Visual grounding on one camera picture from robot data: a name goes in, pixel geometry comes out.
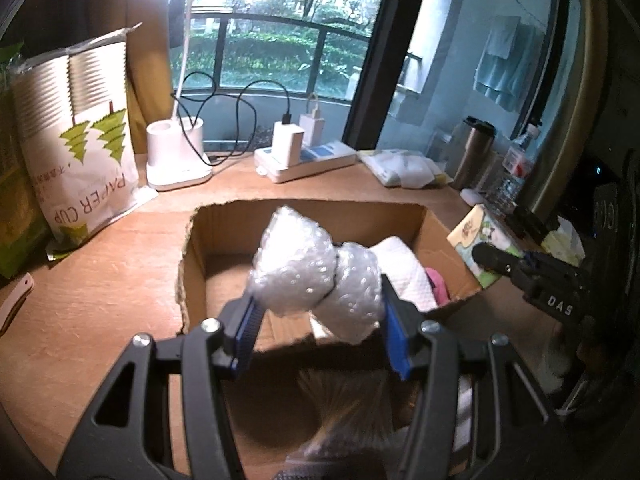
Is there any paper cup package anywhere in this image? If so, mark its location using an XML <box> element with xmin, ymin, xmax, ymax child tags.
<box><xmin>11</xmin><ymin>22</ymin><xmax>157</xmax><ymax>252</ymax></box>

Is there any hanging blue towel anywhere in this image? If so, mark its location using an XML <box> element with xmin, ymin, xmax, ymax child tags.
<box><xmin>473</xmin><ymin>15</ymin><xmax>539</xmax><ymax>114</ymax></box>

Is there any white power strip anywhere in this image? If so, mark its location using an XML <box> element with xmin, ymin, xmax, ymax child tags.
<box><xmin>253</xmin><ymin>141</ymin><xmax>358</xmax><ymax>184</ymax></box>

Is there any black charging cable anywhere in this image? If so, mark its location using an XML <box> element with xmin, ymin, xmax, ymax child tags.
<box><xmin>172</xmin><ymin>71</ymin><xmax>294</xmax><ymax>167</ymax></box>

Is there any black balcony railing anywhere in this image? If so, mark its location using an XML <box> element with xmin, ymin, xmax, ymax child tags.
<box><xmin>170</xmin><ymin>6</ymin><xmax>373</xmax><ymax>103</ymax></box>

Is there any clear water bottle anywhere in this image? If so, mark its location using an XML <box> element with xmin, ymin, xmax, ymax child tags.
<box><xmin>487</xmin><ymin>124</ymin><xmax>542</xmax><ymax>217</ymax></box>

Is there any grey fuzzy cloth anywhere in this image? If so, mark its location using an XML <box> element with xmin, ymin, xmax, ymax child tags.
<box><xmin>284</xmin><ymin>367</ymin><xmax>417</xmax><ymax>480</ymax></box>

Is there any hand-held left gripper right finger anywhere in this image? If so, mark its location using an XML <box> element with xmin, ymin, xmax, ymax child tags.
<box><xmin>381</xmin><ymin>274</ymin><xmax>581</xmax><ymax>480</ymax></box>

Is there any white desk lamp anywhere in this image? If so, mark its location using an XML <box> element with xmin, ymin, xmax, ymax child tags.
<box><xmin>125</xmin><ymin>0</ymin><xmax>278</xmax><ymax>192</ymax></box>

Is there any white plastic tool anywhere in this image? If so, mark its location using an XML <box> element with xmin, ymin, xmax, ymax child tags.
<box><xmin>0</xmin><ymin>272</ymin><xmax>36</xmax><ymax>335</ymax></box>

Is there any bubble wrap roll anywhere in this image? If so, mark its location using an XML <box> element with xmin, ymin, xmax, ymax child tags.
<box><xmin>248</xmin><ymin>206</ymin><xmax>389</xmax><ymax>345</ymax></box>

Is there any green package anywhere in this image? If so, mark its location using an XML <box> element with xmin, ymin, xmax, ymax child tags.
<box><xmin>0</xmin><ymin>42</ymin><xmax>52</xmax><ymax>281</ymax></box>

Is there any cartoon printed tissue box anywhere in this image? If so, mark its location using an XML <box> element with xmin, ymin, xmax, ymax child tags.
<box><xmin>446</xmin><ymin>204</ymin><xmax>527</xmax><ymax>289</ymax></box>

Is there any white plastic bag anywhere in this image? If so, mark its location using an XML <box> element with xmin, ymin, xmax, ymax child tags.
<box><xmin>359</xmin><ymin>149</ymin><xmax>454</xmax><ymax>190</ymax></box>

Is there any small white charger plug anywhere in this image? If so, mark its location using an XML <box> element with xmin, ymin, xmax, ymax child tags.
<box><xmin>299</xmin><ymin>94</ymin><xmax>326</xmax><ymax>147</ymax></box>

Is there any pale green tissue packet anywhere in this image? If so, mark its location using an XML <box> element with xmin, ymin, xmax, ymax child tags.
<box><xmin>544</xmin><ymin>224</ymin><xmax>587</xmax><ymax>267</ymax></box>

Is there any cardboard box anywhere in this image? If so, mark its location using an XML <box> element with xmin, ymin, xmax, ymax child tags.
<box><xmin>176</xmin><ymin>200</ymin><xmax>483</xmax><ymax>480</ymax></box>

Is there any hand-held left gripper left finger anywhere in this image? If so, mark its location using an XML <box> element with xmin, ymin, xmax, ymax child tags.
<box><xmin>55</xmin><ymin>294</ymin><xmax>267</xmax><ymax>480</ymax></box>

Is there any white folded towel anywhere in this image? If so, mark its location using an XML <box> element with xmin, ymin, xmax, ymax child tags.
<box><xmin>370</xmin><ymin>236</ymin><xmax>439</xmax><ymax>314</ymax></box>

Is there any large white charger plug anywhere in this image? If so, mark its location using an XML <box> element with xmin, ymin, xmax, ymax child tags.
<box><xmin>272</xmin><ymin>121</ymin><xmax>306</xmax><ymax>167</ymax></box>

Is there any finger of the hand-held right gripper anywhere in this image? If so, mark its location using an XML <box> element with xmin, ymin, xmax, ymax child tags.
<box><xmin>510</xmin><ymin>206</ymin><xmax>551</xmax><ymax>241</ymax></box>
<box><xmin>472</xmin><ymin>243</ymin><xmax>547</xmax><ymax>291</ymax></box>

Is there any brown curtain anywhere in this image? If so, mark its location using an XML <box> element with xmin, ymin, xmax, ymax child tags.
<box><xmin>125</xmin><ymin>0</ymin><xmax>174</xmax><ymax>157</ymax></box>

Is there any pink cloth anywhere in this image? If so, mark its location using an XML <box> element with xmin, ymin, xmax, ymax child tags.
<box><xmin>425</xmin><ymin>267</ymin><xmax>452</xmax><ymax>307</ymax></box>

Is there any steel travel tumbler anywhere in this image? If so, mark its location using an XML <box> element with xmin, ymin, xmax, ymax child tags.
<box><xmin>449</xmin><ymin>116</ymin><xmax>497</xmax><ymax>191</ymax></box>

